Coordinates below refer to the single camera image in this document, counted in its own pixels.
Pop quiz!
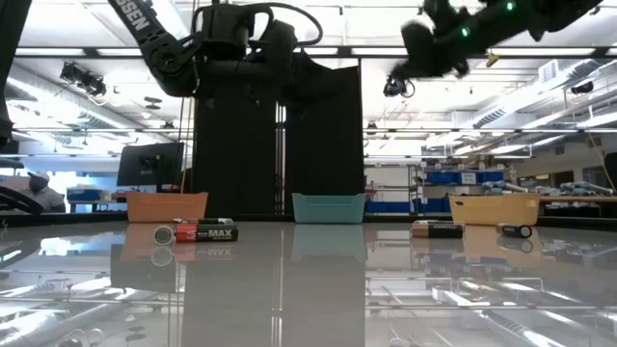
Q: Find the wooden workbench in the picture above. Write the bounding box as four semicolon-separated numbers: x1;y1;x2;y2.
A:
538;194;617;204

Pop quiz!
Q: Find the black computer monitor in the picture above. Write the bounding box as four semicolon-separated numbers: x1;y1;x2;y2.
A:
116;143;186;194

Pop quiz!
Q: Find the person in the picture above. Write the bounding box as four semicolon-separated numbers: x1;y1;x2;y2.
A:
17;170;67;214

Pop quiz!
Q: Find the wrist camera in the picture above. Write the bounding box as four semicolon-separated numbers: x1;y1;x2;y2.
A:
199;4;255;63
382;75;416;99

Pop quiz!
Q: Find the black aluminium table frame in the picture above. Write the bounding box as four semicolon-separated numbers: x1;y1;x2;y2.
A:
0;211;617;228

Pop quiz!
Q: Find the black ceiling track light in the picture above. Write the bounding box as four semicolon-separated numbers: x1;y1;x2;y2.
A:
59;61;108;98

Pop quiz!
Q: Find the yellow plastic bin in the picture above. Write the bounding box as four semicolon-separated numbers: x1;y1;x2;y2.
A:
448;192;542;227

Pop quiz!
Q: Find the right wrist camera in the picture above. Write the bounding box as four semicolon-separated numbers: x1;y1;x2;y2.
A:
382;75;416;99

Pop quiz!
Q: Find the orange plastic bin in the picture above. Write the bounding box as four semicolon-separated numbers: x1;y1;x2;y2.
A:
125;191;210;224

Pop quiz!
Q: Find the black partition panel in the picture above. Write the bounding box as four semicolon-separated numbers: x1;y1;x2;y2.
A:
194;69;281;217
284;66;365;217

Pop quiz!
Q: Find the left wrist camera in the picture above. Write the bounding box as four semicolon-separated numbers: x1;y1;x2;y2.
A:
199;4;255;63

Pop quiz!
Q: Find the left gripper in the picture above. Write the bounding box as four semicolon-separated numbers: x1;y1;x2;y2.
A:
195;21;339;115

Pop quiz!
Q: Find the red and black MAX battery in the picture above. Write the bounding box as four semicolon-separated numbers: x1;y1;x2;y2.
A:
174;224;240;244

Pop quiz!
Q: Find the copper and black Duracell battery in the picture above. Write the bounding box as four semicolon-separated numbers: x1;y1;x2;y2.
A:
410;221;465;240

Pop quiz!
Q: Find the teal plastic bin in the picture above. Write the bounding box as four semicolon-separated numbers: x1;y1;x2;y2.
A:
291;192;366;225

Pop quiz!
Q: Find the black base cable bundle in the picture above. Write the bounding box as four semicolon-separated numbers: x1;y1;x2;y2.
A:
0;185;45;216

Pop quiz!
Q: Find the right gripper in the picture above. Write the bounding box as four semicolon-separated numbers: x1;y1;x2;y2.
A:
388;0;489;83

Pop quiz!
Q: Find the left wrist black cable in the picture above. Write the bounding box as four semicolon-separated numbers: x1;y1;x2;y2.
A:
190;1;324;49

